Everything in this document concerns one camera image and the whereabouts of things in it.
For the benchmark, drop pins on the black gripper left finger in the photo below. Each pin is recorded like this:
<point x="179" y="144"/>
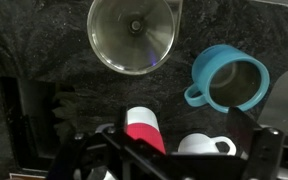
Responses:
<point x="94" y="150"/>

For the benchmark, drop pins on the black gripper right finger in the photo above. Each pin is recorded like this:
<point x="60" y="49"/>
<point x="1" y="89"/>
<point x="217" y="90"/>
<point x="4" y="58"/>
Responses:
<point x="264" y="150"/>

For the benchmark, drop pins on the crumpled paper trash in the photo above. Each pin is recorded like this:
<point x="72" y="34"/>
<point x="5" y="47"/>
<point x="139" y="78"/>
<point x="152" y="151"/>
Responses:
<point x="65" y="111"/>

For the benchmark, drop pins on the white tumbler with red band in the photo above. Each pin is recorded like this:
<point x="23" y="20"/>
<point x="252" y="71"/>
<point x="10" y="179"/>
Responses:
<point x="144" y="128"/>

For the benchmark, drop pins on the stainless steel sink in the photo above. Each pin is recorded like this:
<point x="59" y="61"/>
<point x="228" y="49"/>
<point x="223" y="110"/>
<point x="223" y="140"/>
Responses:
<point x="287" y="100"/>

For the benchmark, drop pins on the large white mug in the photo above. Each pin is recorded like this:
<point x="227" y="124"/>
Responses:
<point x="197" y="145"/>

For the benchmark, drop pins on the square counter opening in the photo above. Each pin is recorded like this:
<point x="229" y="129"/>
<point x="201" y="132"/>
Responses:
<point x="27" y="116"/>

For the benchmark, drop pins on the steel funnel coffee dripper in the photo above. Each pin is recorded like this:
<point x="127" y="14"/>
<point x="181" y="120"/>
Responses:
<point x="117" y="36"/>

